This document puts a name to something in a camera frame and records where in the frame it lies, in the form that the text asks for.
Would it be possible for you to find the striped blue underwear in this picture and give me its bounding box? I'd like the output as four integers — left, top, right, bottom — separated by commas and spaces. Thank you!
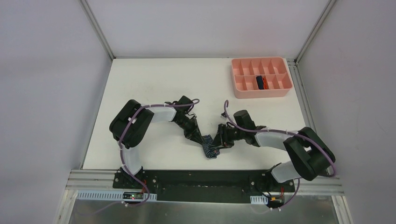
202, 135, 220, 159

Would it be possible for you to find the navy orange underwear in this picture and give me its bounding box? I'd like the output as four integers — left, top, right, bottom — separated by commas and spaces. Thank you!
255, 76, 268, 90

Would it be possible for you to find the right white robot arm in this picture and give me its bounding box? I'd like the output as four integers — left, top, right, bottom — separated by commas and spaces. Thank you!
210, 110, 335, 191

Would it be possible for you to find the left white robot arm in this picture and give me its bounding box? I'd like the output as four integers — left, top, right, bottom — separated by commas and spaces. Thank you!
109, 96, 205, 189

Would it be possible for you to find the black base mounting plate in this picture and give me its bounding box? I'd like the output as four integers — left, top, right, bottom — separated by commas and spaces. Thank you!
113, 168, 295, 203

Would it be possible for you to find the pink divided organizer tray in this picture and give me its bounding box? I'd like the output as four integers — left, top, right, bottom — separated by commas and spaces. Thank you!
231, 57, 293, 99

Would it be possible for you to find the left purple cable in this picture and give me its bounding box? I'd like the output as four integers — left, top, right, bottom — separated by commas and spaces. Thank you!
118, 98, 200, 207

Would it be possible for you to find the right white cable duct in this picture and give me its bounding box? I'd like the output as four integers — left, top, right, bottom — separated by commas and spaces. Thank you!
250, 196, 268, 205

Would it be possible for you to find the white cable duct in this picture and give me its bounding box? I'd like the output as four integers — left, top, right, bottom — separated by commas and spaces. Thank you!
250, 196, 268, 205
76, 190, 157, 202

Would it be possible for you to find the left white cable duct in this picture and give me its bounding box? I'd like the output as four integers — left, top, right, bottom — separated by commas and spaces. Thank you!
76, 190, 157, 202

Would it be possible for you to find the aluminium frame rail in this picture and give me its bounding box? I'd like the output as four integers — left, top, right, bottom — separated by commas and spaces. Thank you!
66, 169, 345, 196

